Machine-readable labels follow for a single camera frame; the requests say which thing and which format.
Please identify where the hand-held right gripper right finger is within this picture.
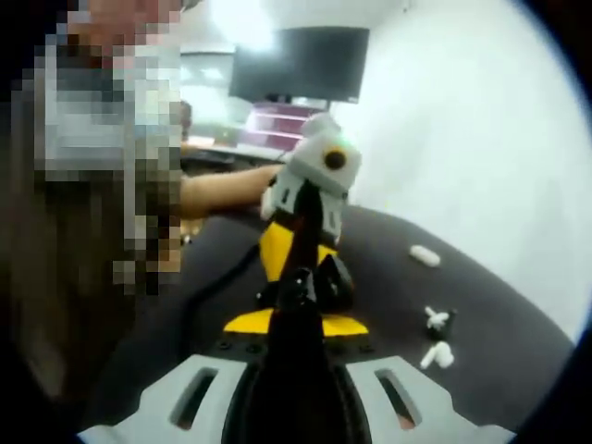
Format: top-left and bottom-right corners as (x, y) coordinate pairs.
(298, 314), (517, 444)

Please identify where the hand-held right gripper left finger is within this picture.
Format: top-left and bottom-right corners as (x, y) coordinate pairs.
(78, 308), (300, 444)

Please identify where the white earphone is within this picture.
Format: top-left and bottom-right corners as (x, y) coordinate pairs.
(419, 340), (455, 371)
(424, 304), (450, 332)

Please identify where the white oval charging case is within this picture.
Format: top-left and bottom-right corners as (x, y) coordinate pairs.
(409, 244), (440, 268)

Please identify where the purple lit screen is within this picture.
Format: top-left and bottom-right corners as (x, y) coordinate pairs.
(249, 102), (332, 152)

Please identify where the black monitor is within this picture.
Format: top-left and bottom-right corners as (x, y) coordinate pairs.
(229, 26), (371, 105)

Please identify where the white background desk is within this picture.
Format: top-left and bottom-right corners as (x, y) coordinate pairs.
(182, 137), (297, 163)

